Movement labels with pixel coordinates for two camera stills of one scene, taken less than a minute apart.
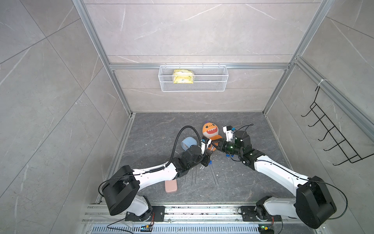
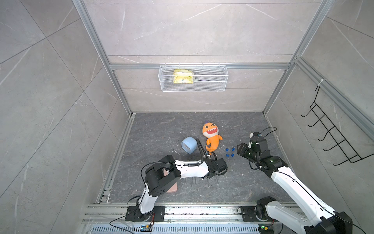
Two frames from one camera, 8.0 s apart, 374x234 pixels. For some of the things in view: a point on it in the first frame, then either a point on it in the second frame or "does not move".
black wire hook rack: (351, 154) does not move
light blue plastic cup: (188, 142) does not move
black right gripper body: (230, 147) -> (244, 151)
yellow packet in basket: (182, 76) does not move
